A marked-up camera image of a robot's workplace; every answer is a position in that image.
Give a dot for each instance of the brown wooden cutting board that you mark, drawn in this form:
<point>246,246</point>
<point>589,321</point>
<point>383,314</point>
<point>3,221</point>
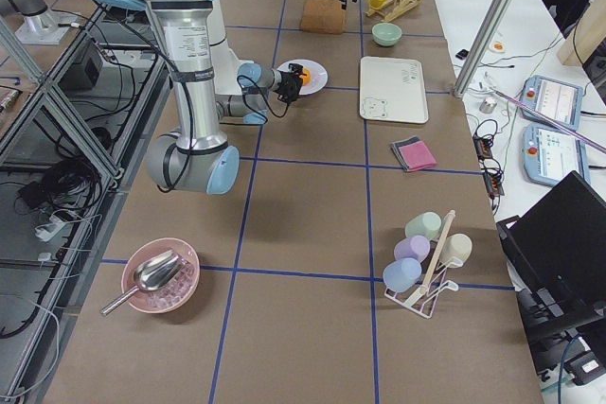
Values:
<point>323,17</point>

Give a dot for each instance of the blue tumbler cup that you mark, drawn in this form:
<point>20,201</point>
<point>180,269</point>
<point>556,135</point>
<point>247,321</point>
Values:
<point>401,274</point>

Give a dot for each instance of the blue teach pendant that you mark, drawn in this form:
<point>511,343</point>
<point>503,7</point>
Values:
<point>560,101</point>
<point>549,155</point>

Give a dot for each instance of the fried egg toy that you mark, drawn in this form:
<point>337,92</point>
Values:
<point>497,47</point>

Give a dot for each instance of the orange fruit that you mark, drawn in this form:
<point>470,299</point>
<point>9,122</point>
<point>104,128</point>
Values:
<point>306,77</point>

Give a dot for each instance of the light green tumbler cup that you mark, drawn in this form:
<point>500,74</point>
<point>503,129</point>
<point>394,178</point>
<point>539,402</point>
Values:
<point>427,224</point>

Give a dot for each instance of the white round plate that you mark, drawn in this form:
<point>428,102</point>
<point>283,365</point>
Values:
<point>318,73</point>

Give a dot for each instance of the small metal weight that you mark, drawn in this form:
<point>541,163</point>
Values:
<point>488,105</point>

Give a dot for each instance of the pink bowl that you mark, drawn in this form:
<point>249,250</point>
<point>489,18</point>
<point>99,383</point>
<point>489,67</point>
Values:
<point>177,286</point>

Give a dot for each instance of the grey cleaning cloth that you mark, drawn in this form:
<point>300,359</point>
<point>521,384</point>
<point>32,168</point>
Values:
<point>395,147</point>

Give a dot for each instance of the aluminium frame post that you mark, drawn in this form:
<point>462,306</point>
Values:
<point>480,44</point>

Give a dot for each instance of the purple tumbler cup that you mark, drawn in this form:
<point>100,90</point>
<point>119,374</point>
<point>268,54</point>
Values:
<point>417,247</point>

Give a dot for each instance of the green ceramic bowl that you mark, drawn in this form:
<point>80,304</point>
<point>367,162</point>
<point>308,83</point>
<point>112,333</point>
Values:
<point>386,34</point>

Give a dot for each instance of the black laptop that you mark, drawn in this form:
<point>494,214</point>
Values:
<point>558,249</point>

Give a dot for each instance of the beige tumbler cup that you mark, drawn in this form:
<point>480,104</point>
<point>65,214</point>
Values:
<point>457,246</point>

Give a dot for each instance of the far blue teach pendant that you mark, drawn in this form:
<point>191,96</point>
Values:
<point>560,101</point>

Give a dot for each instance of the pink cleaning cloth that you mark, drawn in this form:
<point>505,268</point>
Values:
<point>416,156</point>

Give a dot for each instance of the cream bear print tray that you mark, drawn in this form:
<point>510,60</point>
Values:
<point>392,89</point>

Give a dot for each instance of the near blue teach pendant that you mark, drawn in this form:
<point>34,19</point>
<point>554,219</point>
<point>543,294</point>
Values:
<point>549,155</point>

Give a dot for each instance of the metal scoop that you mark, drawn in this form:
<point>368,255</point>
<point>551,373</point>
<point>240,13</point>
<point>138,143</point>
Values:
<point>151,275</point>

